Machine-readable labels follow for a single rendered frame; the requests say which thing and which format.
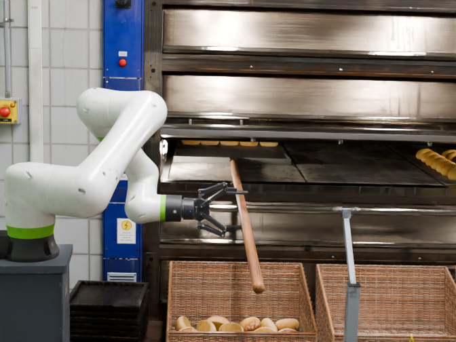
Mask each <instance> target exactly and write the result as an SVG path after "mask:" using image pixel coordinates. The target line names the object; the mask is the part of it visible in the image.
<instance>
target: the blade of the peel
mask: <svg viewBox="0 0 456 342"><path fill-rule="evenodd" d="M229 156H236V158H237V164H282V165H291V158H289V156H287V154H285V152H283V151H240V150H212V149H176V151H175V153H174V162H194V163H224V164H229Z"/></svg>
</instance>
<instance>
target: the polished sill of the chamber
mask: <svg viewBox="0 0 456 342"><path fill-rule="evenodd" d="M223 182H226V185H227V187H234V184H233V180H180V179H161V180H160V191H182V192H198V189H206V188H208V187H211V186H214V185H217V184H219V183H223ZM241 184H242V189H243V191H248V193H277V194H309V195H371V196H404V197H456V185H396V184H365V183H304V182H272V181H241Z"/></svg>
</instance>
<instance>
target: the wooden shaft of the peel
mask: <svg viewBox="0 0 456 342"><path fill-rule="evenodd" d="M230 166H231V173H232V177H233V184H234V187H235V188H237V191H243V189H242V184H241V180H240V175H239V172H238V166H237V162H236V161H235V160H231V161H230ZM235 196H236V200H237V206H238V211H239V215H240V222H241V226H242V233H243V238H244V245H245V249H246V256H247V260H248V267H249V272H250V279H251V283H252V289H253V291H254V292H255V293H256V294H261V293H262V292H263V291H264V289H265V286H264V283H263V277H262V274H261V268H260V265H259V259H258V256H257V250H256V247H255V243H254V238H253V234H252V229H251V226H250V220H249V216H248V211H247V207H246V202H245V199H244V195H237V194H236V195H235Z"/></svg>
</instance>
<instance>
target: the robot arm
mask: <svg viewBox="0 0 456 342"><path fill-rule="evenodd" d="M76 109H77V114H78V117H79V118H80V120H81V121H82V122H83V124H84V125H85V126H86V128H87V129H88V130H89V131H90V132H91V133H92V134H93V135H94V137H95V138H96V139H97V140H98V141H99V142H100V144H99V145H98V146H97V147H96V148H95V150H93V152H92V153H91V154H90V155H89V156H88V157H87V158H86V159H85V160H84V161H83V162H82V163H81V164H79V165H78V166H76V167H72V166H59V165H54V164H43V163H37V162H23V163H19V164H14V165H12V166H10V167H8V168H7V169H6V171H5V174H4V188H5V226H6V228H7V230H0V259H3V258H4V259H6V260H8V261H13V262H18V263H36V262H42V261H48V260H51V259H54V258H56V257H57V256H58V255H59V247H58V246H57V244H56V241H55V239H54V226H55V223H56V215H59V216H70V217H77V218H83V219H88V218H92V217H95V216H97V215H99V214H100V213H102V212H103V211H104V210H105V208H106V207H107V206H108V204H109V202H110V199H111V197H112V195H113V192H114V190H115V188H116V186H117V184H118V182H119V180H120V178H121V177H122V175H123V173H124V172H125V173H126V175H127V177H128V190H127V196H126V203H125V213H126V215H127V217H128V218H129V219H130V220H131V221H132V222H134V223H138V224H143V223H150V222H181V219H182V218H183V220H197V221H198V223H197V228H198V229H204V230H206V231H209V232H210V233H213V234H215V235H218V236H221V237H222V238H223V237H224V236H225V233H226V232H235V230H236V229H242V226H241V225H226V227H224V226H223V225H221V224H220V223H219V222H218V221H216V220H214V219H213V218H212V217H211V216H210V203H211V202H212V201H214V200H215V199H216V198H218V197H220V196H221V195H222V194H224V193H226V192H227V194H237V195H248V191H237V188H235V187H227V185H226V182H223V183H219V184H217V185H214V186H211V187H208V188H206V189H198V197H197V198H186V197H184V199H182V196H181V195H158V194H157V182H158V177H159V171H158V169H157V166H156V165H155V164H154V163H153V162H152V161H151V160H150V159H149V158H148V157H147V155H146V154H145V153H144V151H143V150H142V149H141V147H142V146H143V145H144V144H145V143H146V142H147V140H148V139H149V138H150V137H151V136H152V135H153V134H154V133H155V132H156V131H157V130H158V129H160V128H161V127H162V125H163V124H164V122H165V120H166V117H167V107H166V104H165V102H164V100H163V99H162V97H161V96H159V95H158V94H156V93H155V92H151V91H135V92H125V91H116V90H108V89H104V88H90V89H88V90H86V91H85V92H83V93H82V94H81V96H80V97H79V98H78V101H77V106H76ZM222 187H223V189H221V190H220V191H219V192H217V193H215V194H214V195H213V196H211V197H209V198H208V199H204V198H202V196H203V195H204V194H205V193H209V192H211V191H214V190H217V189H220V188H222ZM204 219H206V220H207V221H210V222H211V223H212V224H213V225H215V226H216V227H218V228H219V229H220V230H221V231H219V230H217V229H214V228H212V227H209V226H207V225H204V224H203V223H202V222H201V221H202V220H204Z"/></svg>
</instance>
